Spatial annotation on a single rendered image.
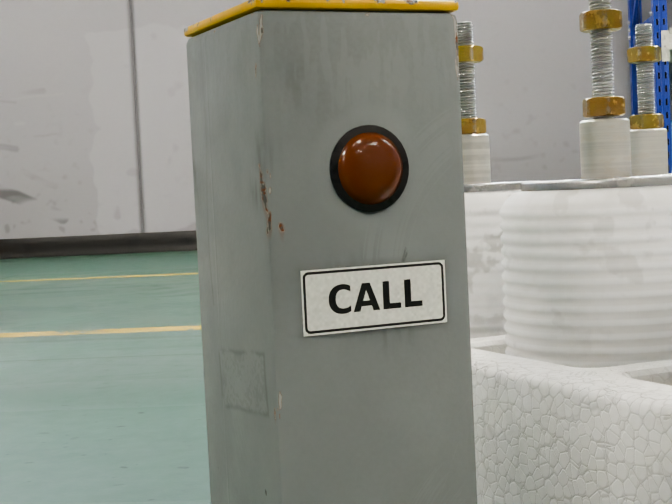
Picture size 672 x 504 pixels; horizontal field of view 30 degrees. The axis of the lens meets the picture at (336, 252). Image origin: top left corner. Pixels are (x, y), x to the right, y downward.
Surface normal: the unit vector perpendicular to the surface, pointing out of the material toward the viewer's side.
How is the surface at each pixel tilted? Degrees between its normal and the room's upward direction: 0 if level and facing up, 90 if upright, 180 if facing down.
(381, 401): 90
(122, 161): 90
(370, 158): 87
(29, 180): 90
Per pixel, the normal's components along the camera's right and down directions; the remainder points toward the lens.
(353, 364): 0.42, 0.03
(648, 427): -0.91, 0.07
